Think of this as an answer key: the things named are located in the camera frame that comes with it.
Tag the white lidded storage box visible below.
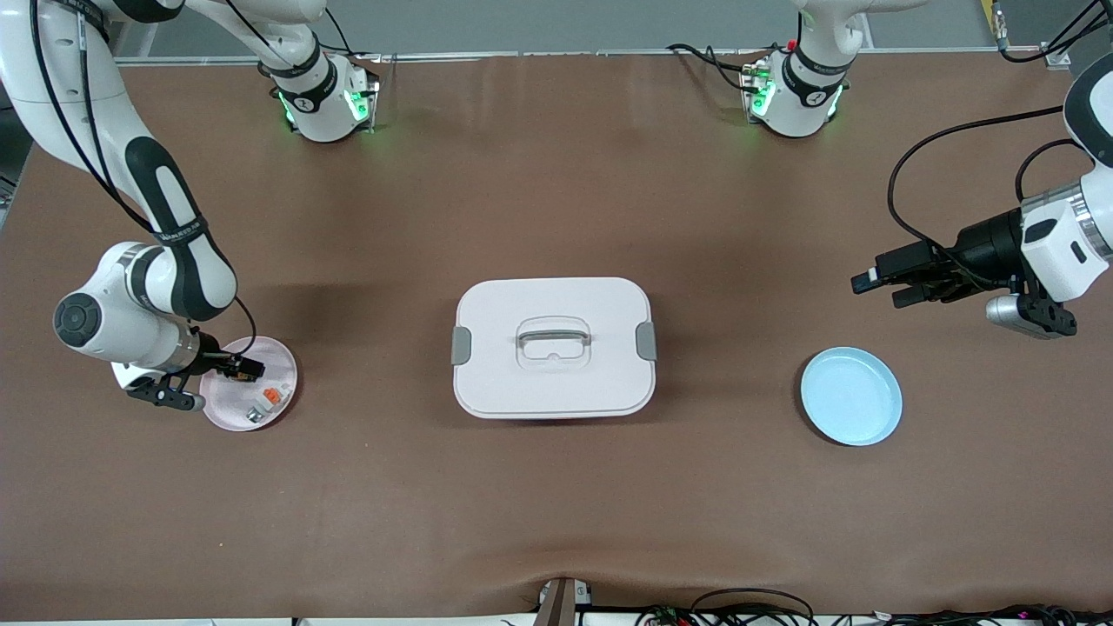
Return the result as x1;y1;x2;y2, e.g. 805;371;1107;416
450;276;659;421

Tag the pink round plate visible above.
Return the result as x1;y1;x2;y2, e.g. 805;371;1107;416
201;336;299;433

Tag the light blue round plate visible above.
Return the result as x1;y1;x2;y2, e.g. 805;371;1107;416
800;346;903;448

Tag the brown table mat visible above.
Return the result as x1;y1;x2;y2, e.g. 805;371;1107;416
0;50;1113;623

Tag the silver orange switch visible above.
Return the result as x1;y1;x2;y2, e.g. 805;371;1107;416
245;383;291;424

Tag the aluminium frame post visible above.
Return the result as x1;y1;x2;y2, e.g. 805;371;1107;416
1039;0;1113;69

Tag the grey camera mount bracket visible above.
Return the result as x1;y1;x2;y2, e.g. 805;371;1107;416
533;576;594;626

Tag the black looped cable bundle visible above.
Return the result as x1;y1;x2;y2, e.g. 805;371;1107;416
639;588;818;626

